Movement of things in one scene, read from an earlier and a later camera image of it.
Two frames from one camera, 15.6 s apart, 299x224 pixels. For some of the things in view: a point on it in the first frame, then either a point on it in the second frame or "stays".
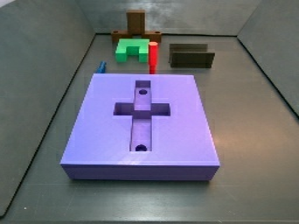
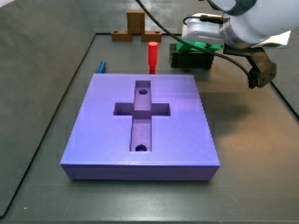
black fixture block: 189,56 stays
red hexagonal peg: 153,57 stays
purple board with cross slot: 141,130 stays
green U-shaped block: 132,47 to 182,46
